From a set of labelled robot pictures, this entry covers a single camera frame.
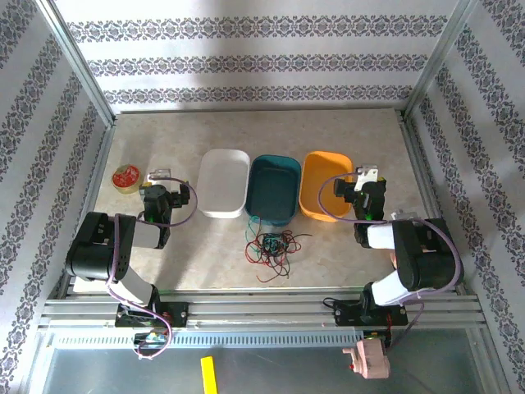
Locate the orange plastic tray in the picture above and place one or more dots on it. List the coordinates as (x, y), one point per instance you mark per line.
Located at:
(324, 172)

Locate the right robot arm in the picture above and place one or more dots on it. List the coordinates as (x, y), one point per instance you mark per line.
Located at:
(426, 254)

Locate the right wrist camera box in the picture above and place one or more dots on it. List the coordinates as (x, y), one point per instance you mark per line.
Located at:
(367, 175)

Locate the aluminium rail frame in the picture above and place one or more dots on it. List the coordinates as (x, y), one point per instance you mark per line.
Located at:
(262, 308)

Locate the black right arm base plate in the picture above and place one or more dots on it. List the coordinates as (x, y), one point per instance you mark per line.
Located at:
(348, 314)

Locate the yellow strip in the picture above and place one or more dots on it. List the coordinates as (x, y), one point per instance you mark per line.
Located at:
(209, 375)

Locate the white plastic tray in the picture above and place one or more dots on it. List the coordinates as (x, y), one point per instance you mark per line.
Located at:
(223, 184)

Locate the small grey plastic part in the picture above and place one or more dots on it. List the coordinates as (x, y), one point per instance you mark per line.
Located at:
(404, 215)

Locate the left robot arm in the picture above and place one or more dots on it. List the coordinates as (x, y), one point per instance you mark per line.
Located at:
(98, 246)

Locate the small circuit board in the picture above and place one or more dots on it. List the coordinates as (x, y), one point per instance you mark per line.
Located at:
(149, 337)

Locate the teal plastic tray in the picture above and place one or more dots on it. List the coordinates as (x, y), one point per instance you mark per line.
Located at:
(272, 189)

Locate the flat pink doll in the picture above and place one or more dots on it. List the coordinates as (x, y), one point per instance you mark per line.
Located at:
(393, 259)

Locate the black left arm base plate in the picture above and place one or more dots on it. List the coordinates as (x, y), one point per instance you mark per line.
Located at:
(180, 314)

